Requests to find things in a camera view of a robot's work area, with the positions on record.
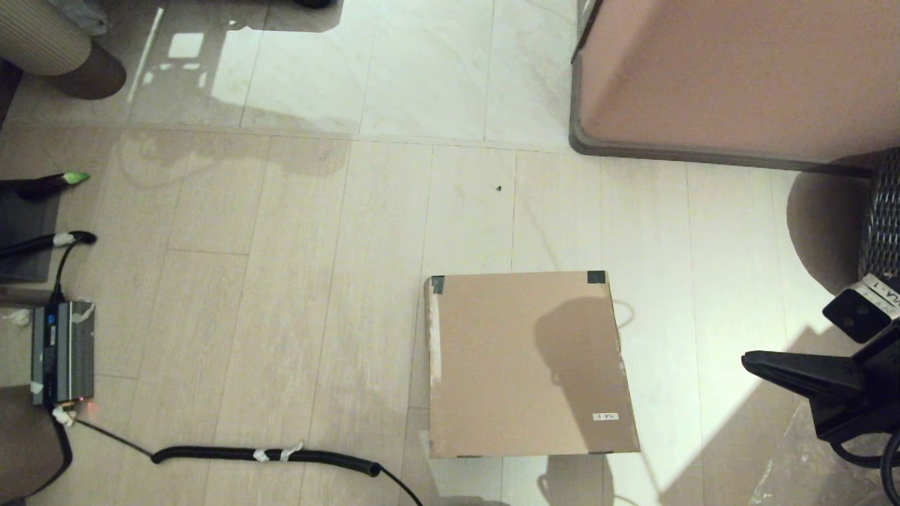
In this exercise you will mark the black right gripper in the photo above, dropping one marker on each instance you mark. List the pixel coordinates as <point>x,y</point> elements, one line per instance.
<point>872,393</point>

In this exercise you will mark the brown cardboard shoe box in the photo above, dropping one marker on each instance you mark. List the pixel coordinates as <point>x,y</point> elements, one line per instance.
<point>527,365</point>

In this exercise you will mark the dark woven basket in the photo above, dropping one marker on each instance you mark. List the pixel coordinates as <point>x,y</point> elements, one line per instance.
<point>882,225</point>

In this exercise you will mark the dark grey floor mat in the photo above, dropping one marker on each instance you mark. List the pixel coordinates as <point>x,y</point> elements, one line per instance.
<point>24,225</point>

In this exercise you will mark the beige ribbed pouf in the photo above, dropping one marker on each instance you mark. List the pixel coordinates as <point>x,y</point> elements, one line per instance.
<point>35,35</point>

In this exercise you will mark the pink cabinet with grey base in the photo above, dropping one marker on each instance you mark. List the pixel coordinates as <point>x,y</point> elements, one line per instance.
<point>738,70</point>

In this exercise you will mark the grey cloth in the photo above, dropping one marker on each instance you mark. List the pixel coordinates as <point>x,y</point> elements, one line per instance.
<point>81,14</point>

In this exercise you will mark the grey power supply box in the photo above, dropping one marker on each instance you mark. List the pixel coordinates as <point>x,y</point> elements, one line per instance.
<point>67,351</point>

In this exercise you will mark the white crumpled tape piece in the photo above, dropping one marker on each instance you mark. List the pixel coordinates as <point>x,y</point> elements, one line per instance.
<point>15,318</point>

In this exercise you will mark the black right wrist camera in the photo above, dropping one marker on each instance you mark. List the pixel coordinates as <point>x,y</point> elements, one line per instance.
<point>858,313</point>

